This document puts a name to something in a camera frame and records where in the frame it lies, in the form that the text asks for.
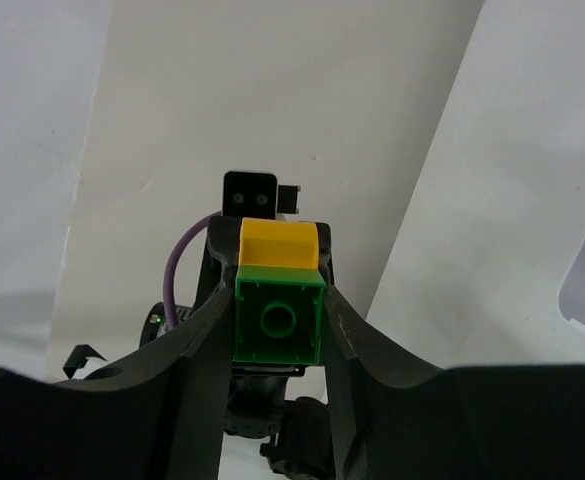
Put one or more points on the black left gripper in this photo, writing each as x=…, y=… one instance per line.
x=256, y=399

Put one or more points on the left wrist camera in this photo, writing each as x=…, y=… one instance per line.
x=257, y=195

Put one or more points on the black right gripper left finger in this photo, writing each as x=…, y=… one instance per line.
x=157, y=413

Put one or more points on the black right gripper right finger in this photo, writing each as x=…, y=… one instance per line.
x=393, y=415

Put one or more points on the green lego brick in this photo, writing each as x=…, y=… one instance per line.
x=278, y=316

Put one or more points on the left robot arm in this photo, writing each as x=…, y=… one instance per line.
x=302, y=448

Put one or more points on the yellow striped lego brick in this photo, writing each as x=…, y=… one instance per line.
x=277, y=243

